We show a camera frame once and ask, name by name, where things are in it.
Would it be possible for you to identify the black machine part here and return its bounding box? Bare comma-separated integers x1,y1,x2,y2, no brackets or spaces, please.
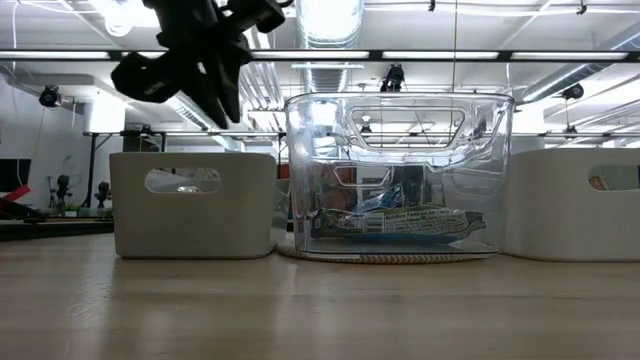
0,198,46,225

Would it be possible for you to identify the red bar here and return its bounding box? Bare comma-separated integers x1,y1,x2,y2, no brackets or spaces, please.
0,185,32,204

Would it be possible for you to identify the black overhead camera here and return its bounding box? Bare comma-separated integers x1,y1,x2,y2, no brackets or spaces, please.
380,62,407,92

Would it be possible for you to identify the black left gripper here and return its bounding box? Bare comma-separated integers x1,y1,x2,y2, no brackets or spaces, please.
110,0,251,130

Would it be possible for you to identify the blue-ended Quaker granola bar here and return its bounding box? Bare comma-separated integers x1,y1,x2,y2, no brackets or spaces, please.
352,182,407,215
308,204,489,246

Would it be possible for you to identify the clear plastic bin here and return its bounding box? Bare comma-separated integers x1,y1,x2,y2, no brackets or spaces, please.
283,91,516,262

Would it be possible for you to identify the black frame rail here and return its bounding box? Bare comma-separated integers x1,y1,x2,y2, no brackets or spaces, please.
0,218,116,242

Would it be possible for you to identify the thin black hanging cable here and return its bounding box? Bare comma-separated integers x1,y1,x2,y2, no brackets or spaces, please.
452,0,458,94

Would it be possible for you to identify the white plastic bin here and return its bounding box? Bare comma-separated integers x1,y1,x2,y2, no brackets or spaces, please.
502,147,640,263

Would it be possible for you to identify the black monitor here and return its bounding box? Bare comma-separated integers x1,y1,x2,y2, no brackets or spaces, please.
0,158,32,194

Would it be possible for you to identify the light grey plastic bin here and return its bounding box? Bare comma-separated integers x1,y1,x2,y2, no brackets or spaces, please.
108,151,280,260

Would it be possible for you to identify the black overhead frame beam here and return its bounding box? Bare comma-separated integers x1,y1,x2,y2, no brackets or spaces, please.
0,48,640,64

